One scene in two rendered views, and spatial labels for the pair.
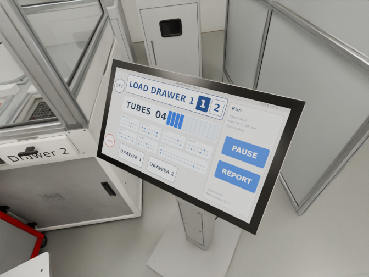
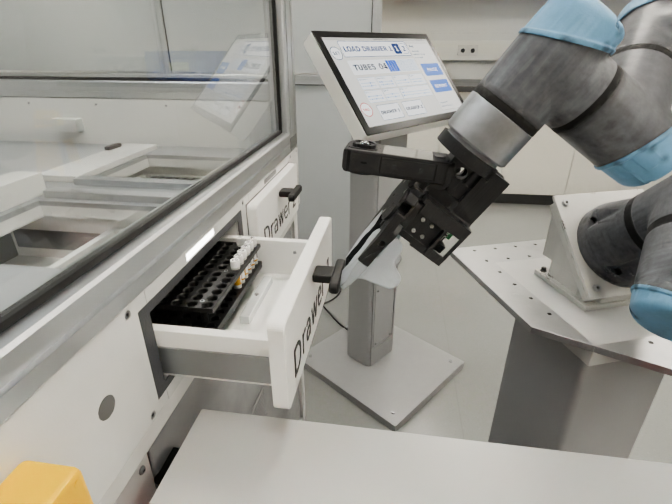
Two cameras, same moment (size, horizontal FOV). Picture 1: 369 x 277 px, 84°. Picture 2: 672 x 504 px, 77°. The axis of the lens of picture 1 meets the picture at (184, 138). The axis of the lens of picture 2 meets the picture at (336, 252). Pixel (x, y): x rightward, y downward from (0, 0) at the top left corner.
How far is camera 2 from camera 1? 144 cm
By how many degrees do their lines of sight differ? 65
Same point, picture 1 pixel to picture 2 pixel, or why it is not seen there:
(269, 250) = (402, 305)
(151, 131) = (387, 81)
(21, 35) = not seen: outside the picture
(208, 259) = (404, 349)
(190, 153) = (417, 84)
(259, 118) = (421, 48)
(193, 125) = (403, 64)
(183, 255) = (392, 374)
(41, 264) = (466, 251)
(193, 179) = (431, 102)
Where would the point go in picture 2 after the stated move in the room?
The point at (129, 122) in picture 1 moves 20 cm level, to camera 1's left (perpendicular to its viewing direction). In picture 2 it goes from (368, 83) to (360, 89)
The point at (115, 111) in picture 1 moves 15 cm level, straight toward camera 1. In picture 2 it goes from (350, 78) to (404, 77)
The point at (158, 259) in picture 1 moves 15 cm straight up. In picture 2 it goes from (391, 406) to (394, 372)
